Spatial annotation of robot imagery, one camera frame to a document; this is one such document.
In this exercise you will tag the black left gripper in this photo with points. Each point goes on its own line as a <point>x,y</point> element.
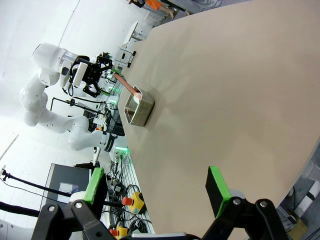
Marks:
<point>93,73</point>

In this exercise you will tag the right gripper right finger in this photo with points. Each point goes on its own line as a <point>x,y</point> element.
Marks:
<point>217,190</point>

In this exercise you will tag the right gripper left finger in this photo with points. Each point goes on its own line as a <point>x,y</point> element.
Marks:
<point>96,185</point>

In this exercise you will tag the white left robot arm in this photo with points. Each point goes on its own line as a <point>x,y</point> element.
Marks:
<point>37,100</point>

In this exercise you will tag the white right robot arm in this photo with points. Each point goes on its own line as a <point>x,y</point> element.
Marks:
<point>12,231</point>

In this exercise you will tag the white drawer unit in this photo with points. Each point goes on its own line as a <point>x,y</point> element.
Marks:
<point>123,56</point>

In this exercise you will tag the black framed monitor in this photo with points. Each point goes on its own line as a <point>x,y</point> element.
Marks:
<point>65,175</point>

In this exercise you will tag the white controller with green light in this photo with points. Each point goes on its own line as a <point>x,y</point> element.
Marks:
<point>121,151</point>

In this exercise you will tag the yellow emergency stop button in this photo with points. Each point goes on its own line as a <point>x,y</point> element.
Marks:
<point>137,202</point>
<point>99,128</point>
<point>122,230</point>

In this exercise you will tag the white desk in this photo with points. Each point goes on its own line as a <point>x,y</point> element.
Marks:
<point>132,32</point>

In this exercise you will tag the rectangular steel container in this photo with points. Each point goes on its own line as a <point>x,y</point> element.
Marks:
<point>145,110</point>

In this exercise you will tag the yellow-orange garment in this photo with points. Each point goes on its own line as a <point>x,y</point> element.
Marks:
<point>153,3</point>

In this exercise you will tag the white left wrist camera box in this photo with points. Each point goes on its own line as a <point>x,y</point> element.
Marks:
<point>80,73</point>

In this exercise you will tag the black camera boom stand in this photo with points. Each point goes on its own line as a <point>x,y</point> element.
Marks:
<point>37,186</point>

